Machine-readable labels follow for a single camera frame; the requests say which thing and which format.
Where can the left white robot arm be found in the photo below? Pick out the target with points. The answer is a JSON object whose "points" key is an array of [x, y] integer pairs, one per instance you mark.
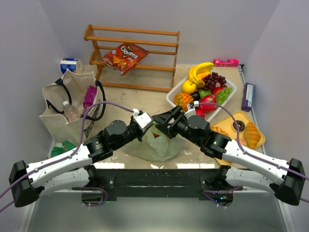
{"points": [[27, 181]]}

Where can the white fruit tray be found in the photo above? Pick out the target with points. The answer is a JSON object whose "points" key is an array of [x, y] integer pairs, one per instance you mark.
{"points": [[208, 116]]}

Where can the purple snack bag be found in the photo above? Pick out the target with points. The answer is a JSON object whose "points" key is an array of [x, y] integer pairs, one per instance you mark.
{"points": [[89, 97]]}

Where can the yellow banana bunch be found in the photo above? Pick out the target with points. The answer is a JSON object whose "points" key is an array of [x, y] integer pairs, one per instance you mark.
{"points": [[198, 69]]}

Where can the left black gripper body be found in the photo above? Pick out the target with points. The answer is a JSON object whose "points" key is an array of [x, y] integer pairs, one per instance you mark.
{"points": [[141, 133]]}

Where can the pink box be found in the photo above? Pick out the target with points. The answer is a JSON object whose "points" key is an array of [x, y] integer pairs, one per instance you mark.
{"points": [[227, 63]]}

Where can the green leafy vegetable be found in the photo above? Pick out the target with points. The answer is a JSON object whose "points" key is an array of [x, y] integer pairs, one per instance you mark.
{"points": [[203, 93]]}

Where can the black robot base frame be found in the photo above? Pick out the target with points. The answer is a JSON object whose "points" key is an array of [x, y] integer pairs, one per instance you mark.
{"points": [[112, 184]]}

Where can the pink dragon fruit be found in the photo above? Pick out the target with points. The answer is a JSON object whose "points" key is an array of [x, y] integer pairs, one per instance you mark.
{"points": [[205, 104]]}

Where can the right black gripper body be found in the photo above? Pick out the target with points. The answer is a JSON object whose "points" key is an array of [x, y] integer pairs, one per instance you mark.
{"points": [[175, 121]]}

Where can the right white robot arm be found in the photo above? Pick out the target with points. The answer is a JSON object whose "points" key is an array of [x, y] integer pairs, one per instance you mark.
{"points": [[284, 178]]}

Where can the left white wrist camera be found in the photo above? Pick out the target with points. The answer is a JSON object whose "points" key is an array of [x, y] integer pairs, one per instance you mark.
{"points": [[143, 119]]}

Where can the red apple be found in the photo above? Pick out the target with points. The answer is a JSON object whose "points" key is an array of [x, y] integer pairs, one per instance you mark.
{"points": [[200, 113]]}

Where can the purple box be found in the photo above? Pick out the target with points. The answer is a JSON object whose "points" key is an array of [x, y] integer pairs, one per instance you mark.
{"points": [[247, 100]]}

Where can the clear plastic water bottle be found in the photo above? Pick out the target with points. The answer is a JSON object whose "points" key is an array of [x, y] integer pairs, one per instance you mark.
{"points": [[70, 112]]}

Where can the green cloth bundle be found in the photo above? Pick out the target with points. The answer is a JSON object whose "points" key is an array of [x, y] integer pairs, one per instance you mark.
{"points": [[61, 148]]}

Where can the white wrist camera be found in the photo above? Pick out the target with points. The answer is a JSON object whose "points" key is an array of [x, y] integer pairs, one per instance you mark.
{"points": [[191, 109], [143, 119]]}

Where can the beige canvas tote bag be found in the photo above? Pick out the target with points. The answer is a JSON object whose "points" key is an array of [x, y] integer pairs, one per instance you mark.
{"points": [[67, 100]]}

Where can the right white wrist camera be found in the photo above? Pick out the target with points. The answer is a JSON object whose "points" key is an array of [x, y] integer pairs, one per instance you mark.
{"points": [[191, 109]]}

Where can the golden croissant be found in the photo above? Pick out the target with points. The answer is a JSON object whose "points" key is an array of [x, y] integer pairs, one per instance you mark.
{"points": [[251, 135]]}

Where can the dark red grapes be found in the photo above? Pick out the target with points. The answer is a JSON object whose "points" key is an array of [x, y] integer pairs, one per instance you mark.
{"points": [[214, 80]]}

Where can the orange spiky horned melon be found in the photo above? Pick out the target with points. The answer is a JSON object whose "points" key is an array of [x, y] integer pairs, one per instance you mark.
{"points": [[183, 99]]}

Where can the round peach bun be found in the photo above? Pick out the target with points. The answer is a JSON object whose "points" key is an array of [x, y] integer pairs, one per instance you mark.
{"points": [[243, 142]]}

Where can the chocolate donut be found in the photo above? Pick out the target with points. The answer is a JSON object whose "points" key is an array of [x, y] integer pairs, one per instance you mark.
{"points": [[238, 125]]}

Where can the wooden shelf rack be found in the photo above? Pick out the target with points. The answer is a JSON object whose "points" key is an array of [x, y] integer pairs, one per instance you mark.
{"points": [[101, 45]]}

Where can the yellow apple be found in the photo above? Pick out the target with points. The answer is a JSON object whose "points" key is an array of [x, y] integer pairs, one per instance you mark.
{"points": [[188, 87]]}

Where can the green grapes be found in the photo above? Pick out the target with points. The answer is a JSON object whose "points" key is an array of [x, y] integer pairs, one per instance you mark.
{"points": [[223, 94]]}

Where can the light green plastic bag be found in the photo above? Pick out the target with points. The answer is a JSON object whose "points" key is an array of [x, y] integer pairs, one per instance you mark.
{"points": [[157, 149]]}

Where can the blue white can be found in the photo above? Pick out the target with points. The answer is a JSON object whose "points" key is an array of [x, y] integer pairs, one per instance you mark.
{"points": [[73, 64]]}

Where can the Doritos chip bag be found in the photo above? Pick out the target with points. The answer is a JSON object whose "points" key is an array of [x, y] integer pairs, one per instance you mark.
{"points": [[124, 57]]}

